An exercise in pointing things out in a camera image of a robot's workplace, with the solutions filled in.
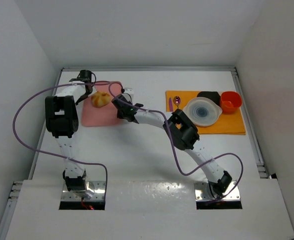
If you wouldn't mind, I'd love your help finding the golden bread roll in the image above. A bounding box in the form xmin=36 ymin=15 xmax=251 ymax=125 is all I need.
xmin=90 ymin=91 xmax=111 ymax=108

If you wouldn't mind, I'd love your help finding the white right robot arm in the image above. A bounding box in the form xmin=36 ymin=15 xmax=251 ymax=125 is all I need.
xmin=112 ymin=93 xmax=232 ymax=198

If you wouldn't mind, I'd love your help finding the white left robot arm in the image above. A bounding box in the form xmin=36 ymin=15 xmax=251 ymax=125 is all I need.
xmin=45 ymin=69 xmax=96 ymax=199

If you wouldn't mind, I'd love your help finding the pink cutting board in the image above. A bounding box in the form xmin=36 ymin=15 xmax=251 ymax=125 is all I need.
xmin=81 ymin=97 xmax=121 ymax=127

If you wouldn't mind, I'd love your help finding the purple iridescent knife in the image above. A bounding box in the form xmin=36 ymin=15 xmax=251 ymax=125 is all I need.
xmin=168 ymin=97 xmax=174 ymax=112

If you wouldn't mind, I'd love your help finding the purple iridescent spoon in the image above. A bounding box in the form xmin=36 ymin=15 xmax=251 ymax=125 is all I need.
xmin=173 ymin=95 xmax=181 ymax=109

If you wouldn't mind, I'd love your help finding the clear glass plate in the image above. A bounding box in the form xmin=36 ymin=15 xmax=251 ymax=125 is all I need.
xmin=183 ymin=97 xmax=222 ymax=127

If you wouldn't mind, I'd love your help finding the black coaster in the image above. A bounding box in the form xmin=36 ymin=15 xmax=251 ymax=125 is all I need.
xmin=197 ymin=91 xmax=221 ymax=106

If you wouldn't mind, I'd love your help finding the white foam front panel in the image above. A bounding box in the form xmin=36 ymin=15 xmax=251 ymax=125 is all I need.
xmin=6 ymin=179 xmax=294 ymax=240

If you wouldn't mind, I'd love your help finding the orange placemat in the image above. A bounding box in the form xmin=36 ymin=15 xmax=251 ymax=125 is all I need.
xmin=165 ymin=90 xmax=246 ymax=135

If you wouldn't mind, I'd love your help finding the orange cup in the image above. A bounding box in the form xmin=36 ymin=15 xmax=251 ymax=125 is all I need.
xmin=220 ymin=91 xmax=243 ymax=114

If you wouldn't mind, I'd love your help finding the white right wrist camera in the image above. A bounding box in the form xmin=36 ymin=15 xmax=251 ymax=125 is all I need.
xmin=122 ymin=87 xmax=134 ymax=102

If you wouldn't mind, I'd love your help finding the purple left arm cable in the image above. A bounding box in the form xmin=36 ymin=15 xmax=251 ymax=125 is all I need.
xmin=12 ymin=80 xmax=115 ymax=201

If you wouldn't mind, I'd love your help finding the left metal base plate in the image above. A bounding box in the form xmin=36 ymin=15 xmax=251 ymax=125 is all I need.
xmin=60 ymin=181 xmax=106 ymax=202

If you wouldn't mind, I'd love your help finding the metal base plate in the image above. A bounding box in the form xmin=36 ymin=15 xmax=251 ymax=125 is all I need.
xmin=60 ymin=181 xmax=106 ymax=202
xmin=194 ymin=181 xmax=241 ymax=203

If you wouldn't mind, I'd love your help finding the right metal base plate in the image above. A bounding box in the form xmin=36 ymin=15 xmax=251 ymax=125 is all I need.
xmin=194 ymin=181 xmax=241 ymax=203

